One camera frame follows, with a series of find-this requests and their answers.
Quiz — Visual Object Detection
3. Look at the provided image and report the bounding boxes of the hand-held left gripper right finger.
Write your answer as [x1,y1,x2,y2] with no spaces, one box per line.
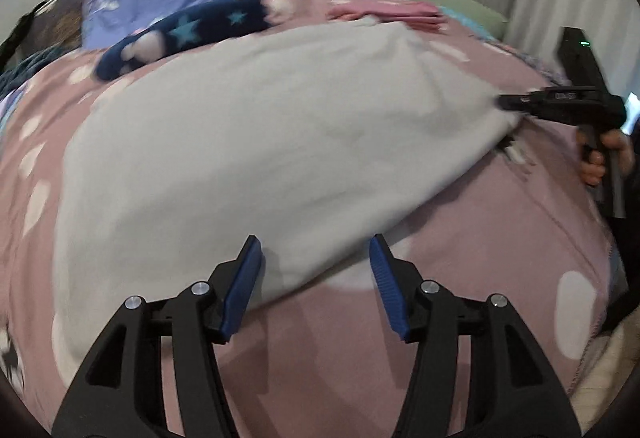
[368,233,583,438]

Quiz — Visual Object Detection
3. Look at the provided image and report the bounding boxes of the floral print cloth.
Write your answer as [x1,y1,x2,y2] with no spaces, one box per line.
[520,51,568,84]

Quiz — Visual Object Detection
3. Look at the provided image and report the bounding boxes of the light blue printed sheet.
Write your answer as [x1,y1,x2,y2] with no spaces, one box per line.
[440,6,526,54]

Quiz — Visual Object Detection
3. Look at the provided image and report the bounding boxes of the black garment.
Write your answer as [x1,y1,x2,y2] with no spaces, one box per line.
[0,1,51,69]

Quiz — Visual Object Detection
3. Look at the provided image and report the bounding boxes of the dark patterned headboard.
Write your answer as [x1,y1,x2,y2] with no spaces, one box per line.
[42,0,88,52]

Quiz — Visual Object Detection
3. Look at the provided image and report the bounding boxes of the light grey shirt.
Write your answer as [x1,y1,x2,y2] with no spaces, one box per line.
[51,16,523,386]

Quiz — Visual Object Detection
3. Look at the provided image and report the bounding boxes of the pink polka-dot blanket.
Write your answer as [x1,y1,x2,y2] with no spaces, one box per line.
[0,0,628,438]

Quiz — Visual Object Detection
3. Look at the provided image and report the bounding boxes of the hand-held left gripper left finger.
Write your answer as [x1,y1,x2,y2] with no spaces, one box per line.
[52,234,265,438]

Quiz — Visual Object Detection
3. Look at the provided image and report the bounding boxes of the navy star-print garment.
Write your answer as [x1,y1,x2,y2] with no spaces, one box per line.
[91,0,273,82]

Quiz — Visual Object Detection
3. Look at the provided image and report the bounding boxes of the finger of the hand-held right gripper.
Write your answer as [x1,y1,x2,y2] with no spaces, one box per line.
[496,93,547,114]

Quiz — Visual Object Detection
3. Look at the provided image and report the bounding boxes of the folded pink clothes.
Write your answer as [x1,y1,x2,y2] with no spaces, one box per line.
[327,0,448,34]

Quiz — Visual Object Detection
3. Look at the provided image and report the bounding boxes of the cream textured rug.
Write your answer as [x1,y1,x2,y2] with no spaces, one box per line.
[570,318,640,424]

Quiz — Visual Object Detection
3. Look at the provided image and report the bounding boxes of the dark teal fleece blanket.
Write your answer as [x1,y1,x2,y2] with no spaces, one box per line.
[0,49,56,96]

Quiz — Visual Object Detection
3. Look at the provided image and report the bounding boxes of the person's right hand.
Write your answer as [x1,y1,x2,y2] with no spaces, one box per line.
[576,128,638,189]

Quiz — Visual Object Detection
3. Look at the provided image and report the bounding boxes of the green pillow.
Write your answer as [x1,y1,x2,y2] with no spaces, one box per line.
[410,0,508,39]

